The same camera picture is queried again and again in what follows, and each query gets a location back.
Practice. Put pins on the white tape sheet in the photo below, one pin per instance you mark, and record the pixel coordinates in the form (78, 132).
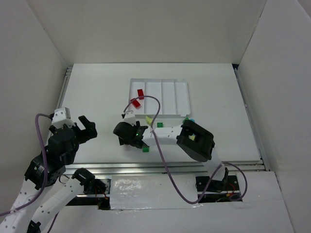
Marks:
(145, 192)

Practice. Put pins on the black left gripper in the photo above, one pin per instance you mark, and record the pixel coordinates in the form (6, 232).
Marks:
(79, 132)

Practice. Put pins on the lime sloped lego brick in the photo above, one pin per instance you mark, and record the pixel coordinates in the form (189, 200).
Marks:
(148, 120)

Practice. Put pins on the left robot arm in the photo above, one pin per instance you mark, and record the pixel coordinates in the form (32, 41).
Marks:
(29, 214)

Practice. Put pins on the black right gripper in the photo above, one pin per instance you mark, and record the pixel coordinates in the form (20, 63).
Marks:
(125, 133)

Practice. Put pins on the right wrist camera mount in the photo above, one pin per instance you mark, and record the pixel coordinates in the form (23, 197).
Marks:
(129, 117)

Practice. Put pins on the white four-compartment tray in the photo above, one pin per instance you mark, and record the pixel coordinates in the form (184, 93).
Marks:
(173, 94)

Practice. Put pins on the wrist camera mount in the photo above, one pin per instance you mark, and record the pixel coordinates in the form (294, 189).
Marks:
(129, 117)
(62, 117)

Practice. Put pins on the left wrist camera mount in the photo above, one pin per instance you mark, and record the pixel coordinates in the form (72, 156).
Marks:
(62, 117)

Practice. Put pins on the red sloped lego brick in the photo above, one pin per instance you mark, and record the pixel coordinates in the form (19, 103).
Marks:
(135, 103)

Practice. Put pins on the red studded lego brick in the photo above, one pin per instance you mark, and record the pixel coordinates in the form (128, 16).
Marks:
(140, 94)

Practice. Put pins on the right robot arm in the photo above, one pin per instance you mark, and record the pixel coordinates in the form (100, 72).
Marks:
(197, 142)

